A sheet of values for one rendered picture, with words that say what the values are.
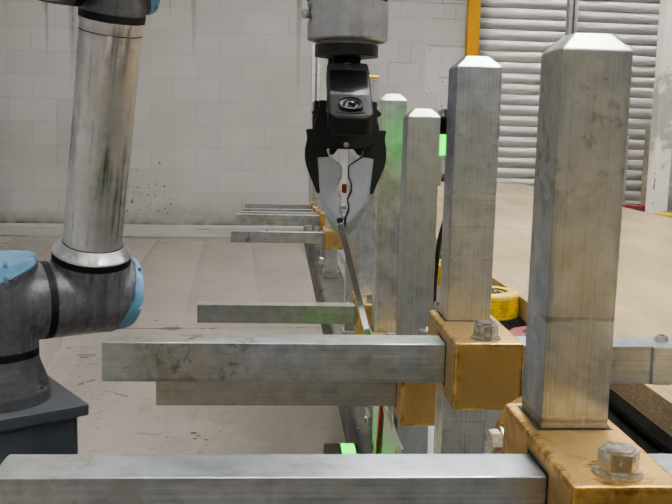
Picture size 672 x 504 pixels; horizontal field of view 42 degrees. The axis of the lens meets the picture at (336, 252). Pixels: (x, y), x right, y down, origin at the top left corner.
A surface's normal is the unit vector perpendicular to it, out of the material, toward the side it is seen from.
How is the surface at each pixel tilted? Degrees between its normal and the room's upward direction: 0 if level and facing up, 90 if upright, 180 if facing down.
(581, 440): 0
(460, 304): 90
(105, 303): 103
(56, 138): 90
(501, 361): 90
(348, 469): 0
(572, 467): 0
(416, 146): 90
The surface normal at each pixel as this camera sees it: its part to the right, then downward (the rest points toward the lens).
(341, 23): -0.15, 0.14
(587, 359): 0.07, 0.15
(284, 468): 0.03, -0.99
